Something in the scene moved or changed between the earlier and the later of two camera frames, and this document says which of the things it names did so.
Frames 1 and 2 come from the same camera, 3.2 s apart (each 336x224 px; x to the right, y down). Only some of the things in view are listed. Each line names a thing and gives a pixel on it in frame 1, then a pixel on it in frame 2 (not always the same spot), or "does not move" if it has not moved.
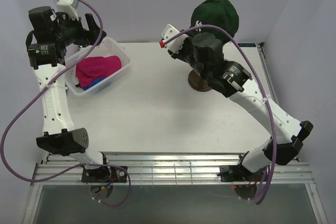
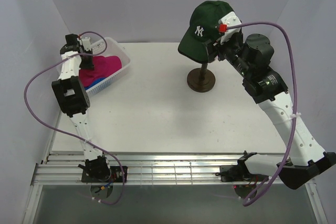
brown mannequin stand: x=198 y=83 does not move
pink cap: x=89 y=69 does not move
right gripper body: x=186 y=53 -> x=230 y=48
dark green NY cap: x=218 y=12 does not move
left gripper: x=86 y=36 -> x=89 y=65
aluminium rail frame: x=60 y=169 does not move
